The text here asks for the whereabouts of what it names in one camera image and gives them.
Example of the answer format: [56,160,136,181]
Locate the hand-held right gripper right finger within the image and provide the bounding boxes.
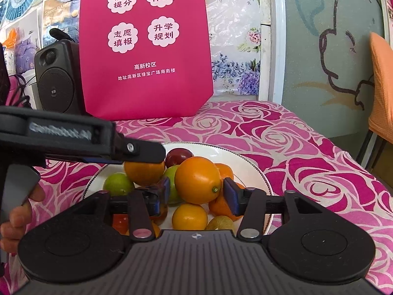
[224,177,314,241]

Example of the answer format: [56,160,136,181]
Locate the orange covered chair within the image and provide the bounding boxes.
[356,31,393,173]

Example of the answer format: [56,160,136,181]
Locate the white plate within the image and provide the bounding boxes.
[81,142,274,237]

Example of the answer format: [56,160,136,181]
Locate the frosted cartoon glass door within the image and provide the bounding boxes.
[272,0,393,139]

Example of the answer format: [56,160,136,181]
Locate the blue bedding poster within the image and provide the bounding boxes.
[41,0,82,48]

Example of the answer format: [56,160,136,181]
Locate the purple bedding poster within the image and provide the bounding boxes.
[14,34,40,74]

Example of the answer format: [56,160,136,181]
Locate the red tomato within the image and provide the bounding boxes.
[112,213,129,236]

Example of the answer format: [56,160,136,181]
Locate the pink rose tablecloth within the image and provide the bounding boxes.
[0,100,393,295]

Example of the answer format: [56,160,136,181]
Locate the black microphone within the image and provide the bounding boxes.
[49,28,79,42]

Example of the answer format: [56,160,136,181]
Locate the black speaker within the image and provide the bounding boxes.
[34,40,88,116]

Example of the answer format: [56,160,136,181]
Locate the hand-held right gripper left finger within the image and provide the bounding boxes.
[78,177,171,242]

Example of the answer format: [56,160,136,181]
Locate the mandarin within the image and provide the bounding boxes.
[213,163,234,182]
[208,183,246,221]

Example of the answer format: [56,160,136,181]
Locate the pink paper bag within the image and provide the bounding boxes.
[79,0,214,120]

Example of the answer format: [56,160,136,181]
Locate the black cable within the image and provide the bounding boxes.
[9,74,37,108]

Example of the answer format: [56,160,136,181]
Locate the small olive blushed fruit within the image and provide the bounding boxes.
[205,216,236,232]

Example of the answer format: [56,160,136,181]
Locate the person's left hand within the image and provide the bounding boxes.
[0,184,45,254]

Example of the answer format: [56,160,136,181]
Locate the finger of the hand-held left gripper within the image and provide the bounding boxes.
[114,131,167,164]

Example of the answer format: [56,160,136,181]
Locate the dark red plum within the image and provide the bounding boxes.
[165,148,194,169]

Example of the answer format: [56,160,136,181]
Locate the large orange citrus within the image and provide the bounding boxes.
[124,159,166,187]
[174,157,222,205]

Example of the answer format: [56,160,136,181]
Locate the green apple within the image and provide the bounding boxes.
[163,164,185,205]

